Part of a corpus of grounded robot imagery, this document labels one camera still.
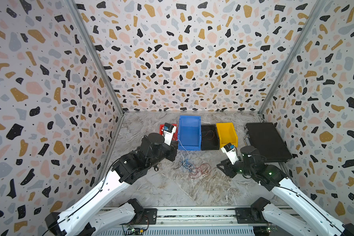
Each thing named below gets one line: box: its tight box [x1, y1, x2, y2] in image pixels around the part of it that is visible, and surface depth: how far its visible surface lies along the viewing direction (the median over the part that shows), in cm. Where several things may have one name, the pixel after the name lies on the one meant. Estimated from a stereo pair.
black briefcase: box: [244, 122, 293, 163], surface depth 104 cm
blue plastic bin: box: [177, 115, 202, 151], surface depth 111 cm
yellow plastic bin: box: [216, 122, 239, 149], surface depth 105 cm
